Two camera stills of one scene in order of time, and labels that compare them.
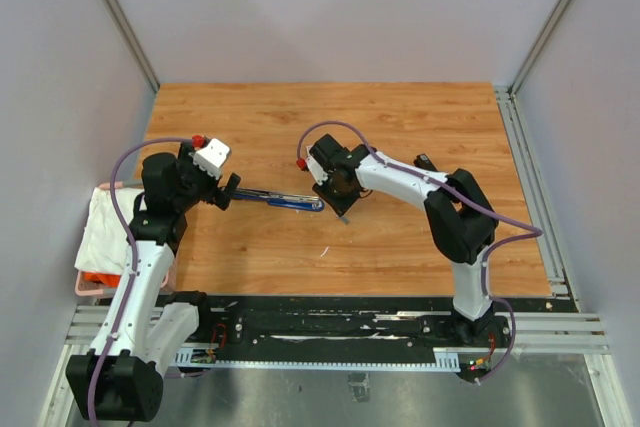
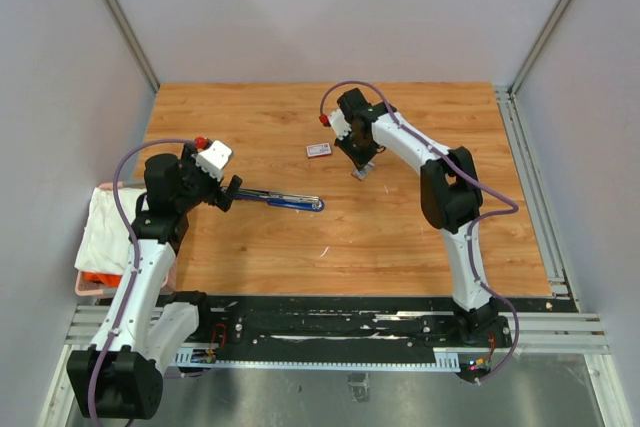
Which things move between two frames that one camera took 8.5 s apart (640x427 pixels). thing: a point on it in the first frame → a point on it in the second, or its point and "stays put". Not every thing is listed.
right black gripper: (340, 207) → (360, 160)
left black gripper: (219, 197) stays put
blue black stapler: (308, 203) stays put
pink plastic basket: (105, 284) stays put
